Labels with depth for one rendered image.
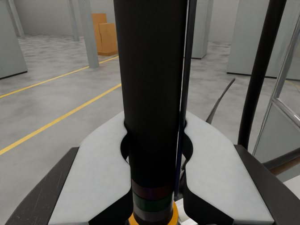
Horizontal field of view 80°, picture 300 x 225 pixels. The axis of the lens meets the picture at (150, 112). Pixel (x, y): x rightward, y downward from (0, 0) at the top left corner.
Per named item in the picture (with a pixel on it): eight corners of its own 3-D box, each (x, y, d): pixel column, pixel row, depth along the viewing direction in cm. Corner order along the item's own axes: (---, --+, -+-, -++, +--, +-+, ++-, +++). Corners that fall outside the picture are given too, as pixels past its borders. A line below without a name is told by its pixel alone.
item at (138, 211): (160, 180, 17) (161, 170, 16) (181, 210, 14) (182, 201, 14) (127, 193, 16) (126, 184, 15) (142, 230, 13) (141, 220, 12)
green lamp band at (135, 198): (161, 169, 16) (161, 159, 16) (182, 200, 14) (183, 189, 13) (125, 183, 15) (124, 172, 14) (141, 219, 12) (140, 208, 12)
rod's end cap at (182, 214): (185, 210, 20) (186, 198, 19) (196, 227, 19) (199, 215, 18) (169, 218, 19) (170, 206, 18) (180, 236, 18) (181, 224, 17)
